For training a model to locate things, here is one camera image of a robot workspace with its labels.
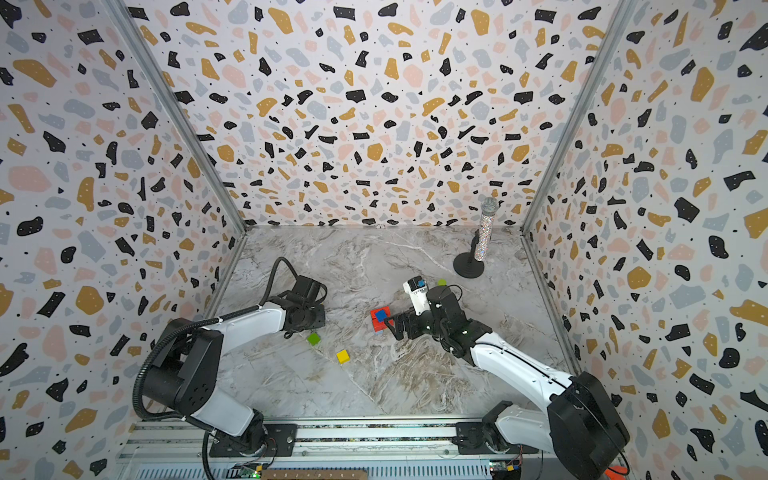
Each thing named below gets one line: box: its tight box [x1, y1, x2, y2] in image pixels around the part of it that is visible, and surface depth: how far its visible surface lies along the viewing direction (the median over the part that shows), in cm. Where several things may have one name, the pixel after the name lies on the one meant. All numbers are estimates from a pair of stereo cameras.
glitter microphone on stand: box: [453, 196, 500, 279], surface depth 96 cm
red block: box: [370, 306, 391, 333], surface depth 94 cm
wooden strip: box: [261, 469, 369, 480], surface depth 69 cm
